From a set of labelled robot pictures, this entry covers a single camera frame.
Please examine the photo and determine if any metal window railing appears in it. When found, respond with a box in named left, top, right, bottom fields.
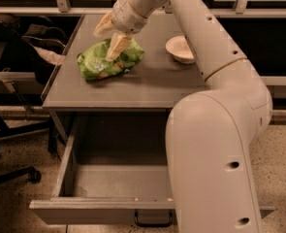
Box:
left=0, top=0, right=286, bottom=19

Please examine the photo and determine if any dark bag with white lining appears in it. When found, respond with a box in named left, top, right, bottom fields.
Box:
left=22, top=24, right=69, bottom=84

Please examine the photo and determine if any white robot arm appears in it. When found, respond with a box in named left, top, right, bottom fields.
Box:
left=94, top=0, right=272, bottom=233

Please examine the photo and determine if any black drawer handle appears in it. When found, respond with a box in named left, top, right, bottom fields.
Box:
left=134, top=211, right=174, bottom=228

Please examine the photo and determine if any white bowl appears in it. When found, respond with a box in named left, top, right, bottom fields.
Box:
left=166, top=36, right=196, bottom=64

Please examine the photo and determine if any grey open top drawer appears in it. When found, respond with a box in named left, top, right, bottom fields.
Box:
left=29, top=112, right=275, bottom=226

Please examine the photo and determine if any black office chair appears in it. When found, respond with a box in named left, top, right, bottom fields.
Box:
left=0, top=13, right=58, bottom=191

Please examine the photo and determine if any grey cabinet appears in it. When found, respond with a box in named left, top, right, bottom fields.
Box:
left=44, top=13, right=207, bottom=140

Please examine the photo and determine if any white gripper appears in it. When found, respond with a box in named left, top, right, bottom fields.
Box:
left=93, top=0, right=149, bottom=61

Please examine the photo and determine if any green rice chip bag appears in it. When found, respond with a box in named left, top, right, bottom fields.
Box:
left=77, top=39, right=144, bottom=81

